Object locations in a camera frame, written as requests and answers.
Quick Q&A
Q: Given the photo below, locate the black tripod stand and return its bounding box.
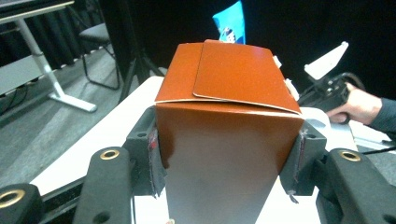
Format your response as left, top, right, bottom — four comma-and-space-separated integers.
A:
99, 0, 166, 105

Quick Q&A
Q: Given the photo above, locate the metal floor rail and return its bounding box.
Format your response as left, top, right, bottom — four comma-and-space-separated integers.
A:
348, 119, 396, 150

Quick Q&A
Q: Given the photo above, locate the white desk frame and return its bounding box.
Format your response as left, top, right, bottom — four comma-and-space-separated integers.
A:
0, 0, 98, 114

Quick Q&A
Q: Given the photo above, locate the brown cardboard box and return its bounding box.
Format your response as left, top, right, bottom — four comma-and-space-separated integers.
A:
154, 39, 304, 224

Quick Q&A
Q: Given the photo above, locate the dark curtain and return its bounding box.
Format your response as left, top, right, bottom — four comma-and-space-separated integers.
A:
0, 6, 108, 71

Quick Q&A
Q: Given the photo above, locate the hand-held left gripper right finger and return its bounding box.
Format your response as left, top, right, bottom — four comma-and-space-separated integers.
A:
278, 121, 328, 204

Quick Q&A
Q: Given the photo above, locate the black chair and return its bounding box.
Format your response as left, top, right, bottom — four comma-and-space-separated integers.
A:
78, 21, 121, 91

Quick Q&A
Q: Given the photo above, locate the blue snack bag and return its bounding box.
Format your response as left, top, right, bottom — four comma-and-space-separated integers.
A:
212, 0, 247, 45

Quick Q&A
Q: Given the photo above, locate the right hand-held gripper black cable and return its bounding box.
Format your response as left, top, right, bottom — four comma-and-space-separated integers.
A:
340, 72, 367, 92

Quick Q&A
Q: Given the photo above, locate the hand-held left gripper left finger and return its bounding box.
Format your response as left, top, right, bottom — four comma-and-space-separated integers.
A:
123, 105, 167, 199

